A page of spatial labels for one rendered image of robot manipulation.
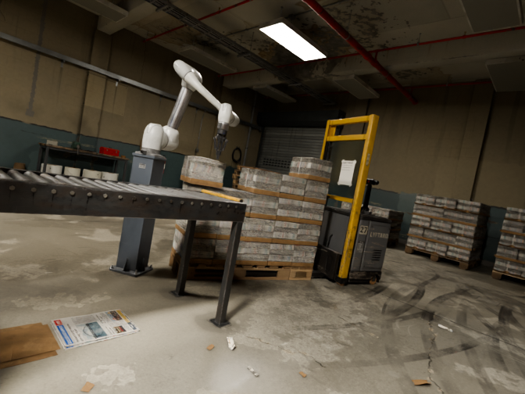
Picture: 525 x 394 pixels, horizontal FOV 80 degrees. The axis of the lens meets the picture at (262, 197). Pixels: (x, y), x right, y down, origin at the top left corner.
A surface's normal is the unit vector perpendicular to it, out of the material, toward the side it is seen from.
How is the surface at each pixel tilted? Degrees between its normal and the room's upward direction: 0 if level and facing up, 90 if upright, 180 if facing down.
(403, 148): 90
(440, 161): 90
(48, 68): 90
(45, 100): 90
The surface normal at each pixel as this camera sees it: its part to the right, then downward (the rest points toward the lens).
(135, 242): -0.19, 0.02
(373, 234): 0.47, 0.13
